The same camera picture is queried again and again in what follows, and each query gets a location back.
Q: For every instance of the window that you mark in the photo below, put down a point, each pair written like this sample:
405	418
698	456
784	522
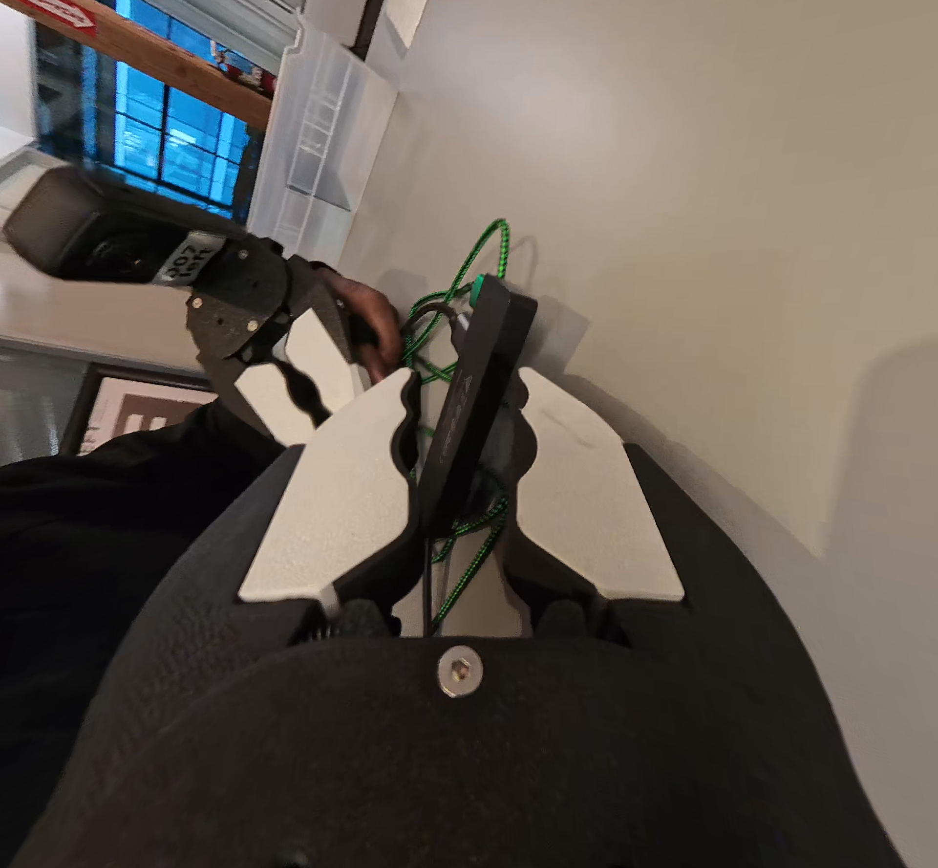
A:
190	149

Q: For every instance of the grey desk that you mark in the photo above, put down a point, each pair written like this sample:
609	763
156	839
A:
733	223

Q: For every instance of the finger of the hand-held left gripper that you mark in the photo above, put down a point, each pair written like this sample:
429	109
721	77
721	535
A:
271	399
326	362

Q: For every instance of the clear plastic bin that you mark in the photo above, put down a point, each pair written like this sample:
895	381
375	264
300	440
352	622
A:
322	135

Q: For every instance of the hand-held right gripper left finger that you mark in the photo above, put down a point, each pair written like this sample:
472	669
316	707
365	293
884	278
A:
337	501

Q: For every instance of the wooden post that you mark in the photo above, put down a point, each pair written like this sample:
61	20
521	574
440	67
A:
146	39

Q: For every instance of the black USB hub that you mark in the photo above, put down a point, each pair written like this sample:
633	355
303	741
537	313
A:
476	384

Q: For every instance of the person's left hand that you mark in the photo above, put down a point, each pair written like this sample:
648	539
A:
381	318

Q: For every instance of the black framed poster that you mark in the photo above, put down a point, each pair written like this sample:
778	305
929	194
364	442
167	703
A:
146	406

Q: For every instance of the person's black clothing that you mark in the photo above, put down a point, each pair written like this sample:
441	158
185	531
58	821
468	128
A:
110	553

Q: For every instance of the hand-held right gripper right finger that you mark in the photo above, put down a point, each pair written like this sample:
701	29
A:
593	501

